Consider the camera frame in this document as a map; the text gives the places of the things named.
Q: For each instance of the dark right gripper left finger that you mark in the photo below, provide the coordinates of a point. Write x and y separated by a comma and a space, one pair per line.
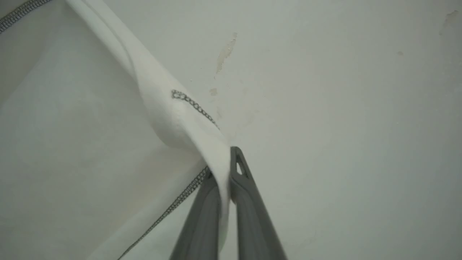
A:
202, 224

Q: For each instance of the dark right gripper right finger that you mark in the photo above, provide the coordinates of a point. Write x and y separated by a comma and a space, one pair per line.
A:
252, 224

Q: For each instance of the white garment with grey stitching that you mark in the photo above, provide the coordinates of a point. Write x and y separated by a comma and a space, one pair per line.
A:
72, 144

